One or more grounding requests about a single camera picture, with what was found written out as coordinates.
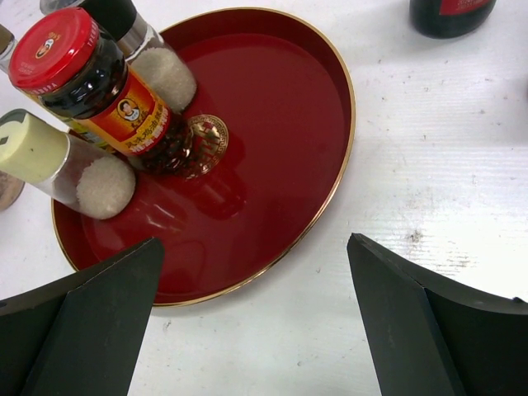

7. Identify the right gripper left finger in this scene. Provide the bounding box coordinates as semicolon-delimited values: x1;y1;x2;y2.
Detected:
1;238;164;395

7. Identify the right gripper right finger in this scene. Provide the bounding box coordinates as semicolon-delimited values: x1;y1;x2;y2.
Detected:
347;233;527;395

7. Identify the tall dark soy sauce bottle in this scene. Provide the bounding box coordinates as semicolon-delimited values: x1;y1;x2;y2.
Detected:
409;0;497;39

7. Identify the red lid sauce jar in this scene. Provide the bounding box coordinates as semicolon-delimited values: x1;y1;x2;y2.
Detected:
7;7;193;175

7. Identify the small yellow label bottle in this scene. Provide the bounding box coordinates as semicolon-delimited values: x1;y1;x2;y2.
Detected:
0;25;18;73

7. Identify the round red tray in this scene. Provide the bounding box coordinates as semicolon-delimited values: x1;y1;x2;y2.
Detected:
51;7;356;306

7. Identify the cream cap spice jar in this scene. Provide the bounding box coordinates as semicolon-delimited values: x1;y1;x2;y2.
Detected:
1;109;136;219

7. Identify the silver cap spice shaker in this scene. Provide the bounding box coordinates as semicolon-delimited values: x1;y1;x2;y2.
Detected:
40;0;199;112

